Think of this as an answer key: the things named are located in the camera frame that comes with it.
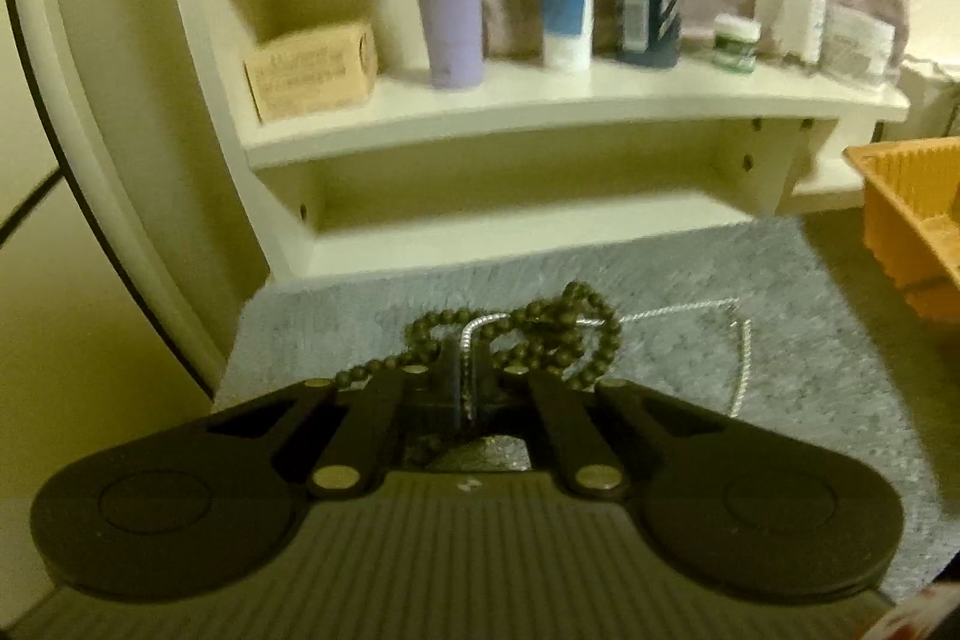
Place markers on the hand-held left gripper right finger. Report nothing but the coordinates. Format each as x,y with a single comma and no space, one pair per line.
486,392

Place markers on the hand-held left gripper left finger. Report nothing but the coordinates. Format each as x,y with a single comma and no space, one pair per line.
448,385

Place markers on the yellow plastic tray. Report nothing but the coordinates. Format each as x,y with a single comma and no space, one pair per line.
911,212

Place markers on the grey fluffy mat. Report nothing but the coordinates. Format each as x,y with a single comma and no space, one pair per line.
675,265

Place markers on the white shelf unit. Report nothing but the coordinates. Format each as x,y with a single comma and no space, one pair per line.
525,108

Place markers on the small cardboard box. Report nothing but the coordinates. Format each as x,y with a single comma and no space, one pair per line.
311,70

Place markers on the small green label jar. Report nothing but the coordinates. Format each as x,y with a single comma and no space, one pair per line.
735,46

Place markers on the red and white object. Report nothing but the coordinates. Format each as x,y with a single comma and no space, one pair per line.
926,617

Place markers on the white cream jar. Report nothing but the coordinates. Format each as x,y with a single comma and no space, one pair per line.
859,46

